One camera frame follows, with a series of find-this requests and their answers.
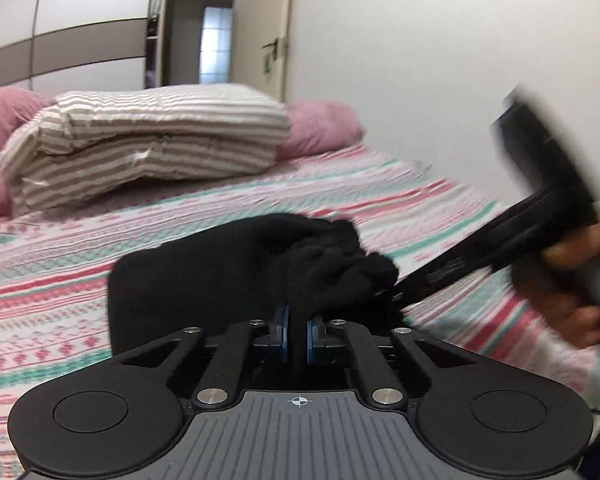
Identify black pants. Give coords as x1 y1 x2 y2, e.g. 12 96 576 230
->
107 214 402 354

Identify cream bedroom door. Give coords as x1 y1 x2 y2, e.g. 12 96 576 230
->
230 0 291 101

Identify person's right hand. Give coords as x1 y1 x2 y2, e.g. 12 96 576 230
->
510 216 600 349

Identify mauve pink duvet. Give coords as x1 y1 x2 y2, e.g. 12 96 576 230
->
0 87 365 218

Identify patterned bed sheet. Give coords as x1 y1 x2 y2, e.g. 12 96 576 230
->
0 142 600 480

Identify beige striped folded quilt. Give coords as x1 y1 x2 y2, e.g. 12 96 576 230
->
0 84 290 216

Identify white and taupe wardrobe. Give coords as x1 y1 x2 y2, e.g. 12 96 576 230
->
0 0 161 96

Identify black door handle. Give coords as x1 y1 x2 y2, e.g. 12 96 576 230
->
261 37 287 75

